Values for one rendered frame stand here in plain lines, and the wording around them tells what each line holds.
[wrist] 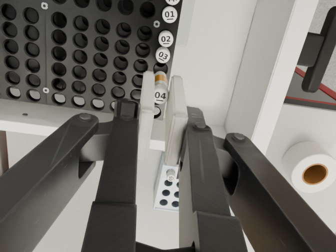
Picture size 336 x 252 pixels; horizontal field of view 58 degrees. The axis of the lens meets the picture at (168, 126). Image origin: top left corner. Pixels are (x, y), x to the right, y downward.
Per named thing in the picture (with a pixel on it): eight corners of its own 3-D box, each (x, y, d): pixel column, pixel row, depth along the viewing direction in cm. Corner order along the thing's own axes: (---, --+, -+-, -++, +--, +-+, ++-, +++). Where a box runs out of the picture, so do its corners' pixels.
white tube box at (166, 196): (238, 163, 49) (244, 177, 45) (224, 203, 52) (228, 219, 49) (162, 151, 47) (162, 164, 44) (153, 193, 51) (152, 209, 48)
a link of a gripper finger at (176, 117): (173, 114, 15) (188, 116, 15) (171, 74, 21) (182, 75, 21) (164, 165, 16) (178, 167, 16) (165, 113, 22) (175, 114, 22)
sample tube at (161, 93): (166, 85, 25) (167, 106, 21) (151, 83, 25) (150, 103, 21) (168, 70, 25) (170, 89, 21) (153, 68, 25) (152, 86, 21)
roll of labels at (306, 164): (289, 184, 51) (299, 199, 47) (275, 152, 48) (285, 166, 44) (330, 167, 49) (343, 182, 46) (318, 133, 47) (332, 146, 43)
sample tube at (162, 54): (165, 53, 30) (165, 66, 26) (154, 48, 30) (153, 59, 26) (171, 42, 30) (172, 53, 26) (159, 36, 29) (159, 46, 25)
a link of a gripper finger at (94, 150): (132, 168, 14) (67, 161, 14) (138, 122, 19) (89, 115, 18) (136, 140, 13) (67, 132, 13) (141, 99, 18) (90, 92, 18)
